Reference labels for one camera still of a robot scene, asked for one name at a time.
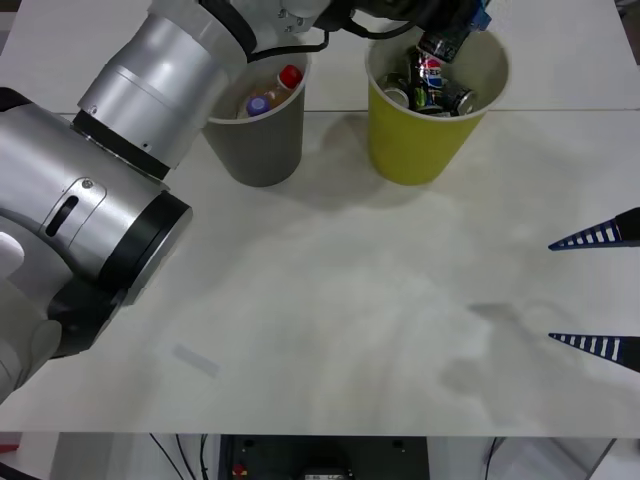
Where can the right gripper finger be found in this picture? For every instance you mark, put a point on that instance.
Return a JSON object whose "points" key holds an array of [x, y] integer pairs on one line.
{"points": [[615, 347], [615, 232]]}

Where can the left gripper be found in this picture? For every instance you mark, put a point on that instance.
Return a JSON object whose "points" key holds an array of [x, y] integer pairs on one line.
{"points": [[400, 10]]}

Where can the dark can silver top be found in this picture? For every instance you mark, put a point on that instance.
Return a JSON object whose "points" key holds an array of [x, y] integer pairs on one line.
{"points": [[442, 45]]}

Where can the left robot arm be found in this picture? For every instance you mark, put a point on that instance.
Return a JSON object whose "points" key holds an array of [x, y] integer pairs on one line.
{"points": [[150, 75]]}

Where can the tall black can round emblem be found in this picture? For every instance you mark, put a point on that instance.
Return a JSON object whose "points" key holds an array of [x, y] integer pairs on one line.
{"points": [[425, 75]]}

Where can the black can silver lid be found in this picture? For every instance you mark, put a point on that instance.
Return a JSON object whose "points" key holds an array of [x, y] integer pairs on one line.
{"points": [[460, 97]]}

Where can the green-black can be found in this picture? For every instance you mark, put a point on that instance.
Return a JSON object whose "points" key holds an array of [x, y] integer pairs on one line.
{"points": [[395, 86]]}

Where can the yellow-green plastic waste bin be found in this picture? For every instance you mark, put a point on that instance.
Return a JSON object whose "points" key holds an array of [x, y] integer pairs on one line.
{"points": [[415, 145]]}

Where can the red-capped bottle orange drink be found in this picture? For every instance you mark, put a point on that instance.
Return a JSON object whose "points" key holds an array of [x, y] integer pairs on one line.
{"points": [[282, 85]]}

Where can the purple-capped plastic bottle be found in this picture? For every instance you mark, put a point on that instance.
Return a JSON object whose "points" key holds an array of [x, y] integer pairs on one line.
{"points": [[258, 105]]}

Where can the grey plastic waste bin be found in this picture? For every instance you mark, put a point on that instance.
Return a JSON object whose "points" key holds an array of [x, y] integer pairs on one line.
{"points": [[265, 150]]}

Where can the black robot torso base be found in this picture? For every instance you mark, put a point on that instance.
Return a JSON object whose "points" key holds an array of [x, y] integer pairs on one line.
{"points": [[325, 457]]}

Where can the white table leg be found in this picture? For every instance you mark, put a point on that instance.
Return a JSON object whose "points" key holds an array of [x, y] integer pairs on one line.
{"points": [[37, 457]]}

